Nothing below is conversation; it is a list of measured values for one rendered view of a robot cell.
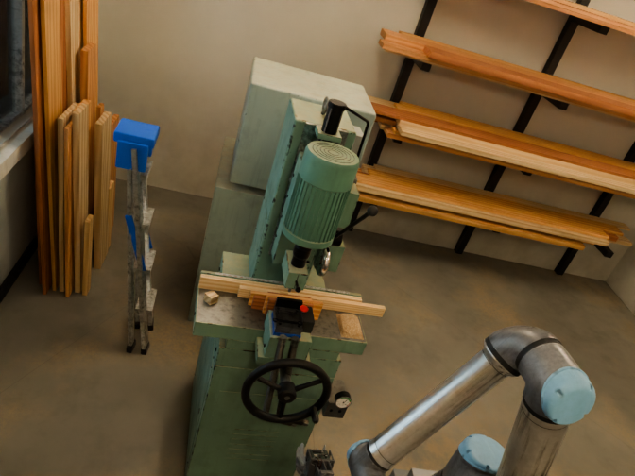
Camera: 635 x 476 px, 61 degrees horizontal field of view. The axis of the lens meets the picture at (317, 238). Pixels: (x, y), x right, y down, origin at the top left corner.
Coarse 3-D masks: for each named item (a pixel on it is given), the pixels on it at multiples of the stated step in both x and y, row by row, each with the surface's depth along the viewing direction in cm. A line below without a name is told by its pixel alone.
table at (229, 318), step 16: (208, 304) 183; (224, 304) 186; (240, 304) 188; (208, 320) 177; (224, 320) 179; (240, 320) 181; (256, 320) 183; (320, 320) 193; (336, 320) 196; (208, 336) 179; (224, 336) 180; (240, 336) 181; (256, 336) 182; (320, 336) 186; (336, 336) 188; (256, 352) 177; (352, 352) 191
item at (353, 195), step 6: (354, 186) 200; (354, 192) 196; (348, 198) 195; (354, 198) 196; (348, 204) 197; (354, 204) 197; (348, 210) 198; (342, 216) 199; (348, 216) 200; (342, 222) 201; (348, 222) 201
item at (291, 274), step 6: (288, 252) 193; (288, 258) 190; (282, 264) 196; (288, 264) 186; (288, 270) 184; (294, 270) 184; (300, 270) 185; (306, 270) 186; (288, 276) 184; (294, 276) 184; (300, 276) 184; (306, 276) 185; (288, 282) 185; (294, 282) 186; (300, 282) 186; (294, 288) 187; (300, 288) 187
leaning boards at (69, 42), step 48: (48, 0) 222; (96, 0) 290; (48, 48) 230; (96, 48) 303; (48, 96) 239; (96, 96) 318; (48, 144) 250; (96, 144) 278; (48, 192) 263; (96, 192) 292; (48, 240) 280; (96, 240) 308; (48, 288) 293
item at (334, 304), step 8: (240, 288) 189; (248, 288) 190; (256, 288) 192; (240, 296) 191; (248, 296) 191; (304, 296) 196; (312, 296) 197; (328, 304) 198; (336, 304) 199; (344, 304) 199; (352, 304) 200; (360, 304) 201; (368, 304) 202; (352, 312) 202; (360, 312) 202; (368, 312) 203; (376, 312) 203; (384, 312) 204
